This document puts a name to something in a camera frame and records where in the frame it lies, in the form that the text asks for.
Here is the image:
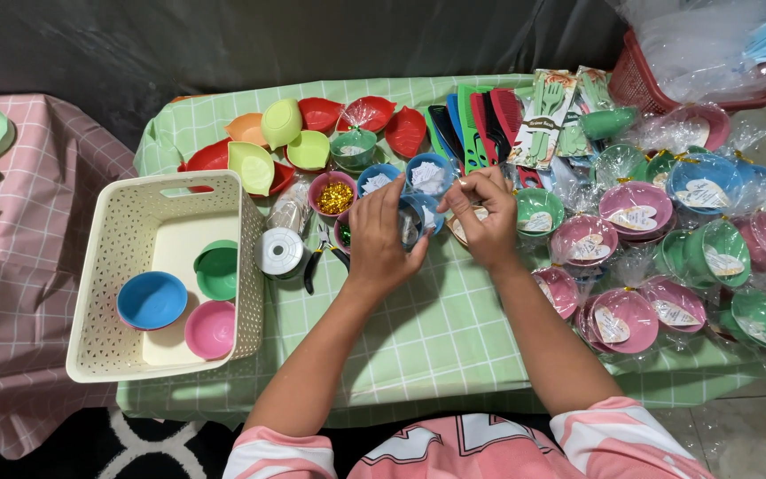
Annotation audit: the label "person's right hand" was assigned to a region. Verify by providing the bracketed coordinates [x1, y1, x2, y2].
[438, 166, 524, 271]

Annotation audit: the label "person's left hand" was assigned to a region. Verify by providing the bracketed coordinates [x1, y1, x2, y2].
[346, 174, 434, 298]

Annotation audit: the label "brown bowl with paper tags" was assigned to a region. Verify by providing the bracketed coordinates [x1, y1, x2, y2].
[446, 205, 490, 250]

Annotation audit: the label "pink bowl with green ties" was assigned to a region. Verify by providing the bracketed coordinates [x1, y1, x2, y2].
[334, 212, 355, 256]

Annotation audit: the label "blue bowl with paper tags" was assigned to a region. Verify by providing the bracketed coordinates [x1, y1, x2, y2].
[405, 152, 456, 198]
[356, 163, 404, 199]

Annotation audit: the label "pink bowl with gold ties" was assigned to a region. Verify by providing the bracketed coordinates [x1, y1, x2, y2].
[308, 171, 359, 219]

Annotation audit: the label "bundle of clear plastic bags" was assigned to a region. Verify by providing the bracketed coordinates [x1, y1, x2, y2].
[266, 181, 315, 235]

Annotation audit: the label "silver ribbon spool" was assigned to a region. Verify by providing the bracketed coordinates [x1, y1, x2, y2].
[253, 227, 311, 279]

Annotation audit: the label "row of coloured plastic combs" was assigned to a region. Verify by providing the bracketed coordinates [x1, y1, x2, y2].
[423, 84, 545, 190]

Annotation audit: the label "green bowl with tied wrap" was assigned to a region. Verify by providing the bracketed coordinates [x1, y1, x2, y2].
[329, 106, 379, 175]

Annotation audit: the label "green checked tablecloth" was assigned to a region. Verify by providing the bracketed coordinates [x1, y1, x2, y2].
[116, 73, 766, 431]

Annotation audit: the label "green fork spoon packet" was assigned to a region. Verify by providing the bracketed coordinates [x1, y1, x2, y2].
[556, 100, 595, 161]
[508, 68, 578, 171]
[576, 64, 618, 115]

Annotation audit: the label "group of leaf-shaped plastic dishes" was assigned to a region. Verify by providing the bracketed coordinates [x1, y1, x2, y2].
[177, 96, 429, 199]

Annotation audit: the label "bare green plastic bowl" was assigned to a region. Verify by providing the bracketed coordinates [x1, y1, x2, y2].
[193, 239, 239, 302]

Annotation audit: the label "pile of wrapped plastic bowls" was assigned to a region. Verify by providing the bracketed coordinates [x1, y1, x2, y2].
[513, 102, 766, 366]

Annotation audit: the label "bare pink plastic bowl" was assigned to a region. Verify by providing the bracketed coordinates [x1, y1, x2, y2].
[184, 300, 237, 361]

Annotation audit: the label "cream perforated plastic basket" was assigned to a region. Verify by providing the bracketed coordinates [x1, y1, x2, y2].
[66, 170, 266, 384]

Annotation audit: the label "person's pink white shirt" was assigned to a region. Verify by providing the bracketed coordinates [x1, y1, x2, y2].
[222, 397, 716, 479]

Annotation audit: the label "bare blue plastic bowl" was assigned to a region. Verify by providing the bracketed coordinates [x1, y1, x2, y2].
[116, 271, 189, 332]

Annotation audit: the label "red basket with plastic bags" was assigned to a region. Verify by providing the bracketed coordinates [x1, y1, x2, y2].
[607, 0, 766, 116]

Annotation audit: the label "black and white rug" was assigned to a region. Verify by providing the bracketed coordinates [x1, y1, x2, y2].
[0, 406, 254, 479]

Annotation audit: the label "pink checked tablecloth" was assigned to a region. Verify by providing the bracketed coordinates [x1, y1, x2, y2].
[0, 93, 139, 461]

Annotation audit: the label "black handled pliers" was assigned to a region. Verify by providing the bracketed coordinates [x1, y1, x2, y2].
[302, 222, 352, 295]

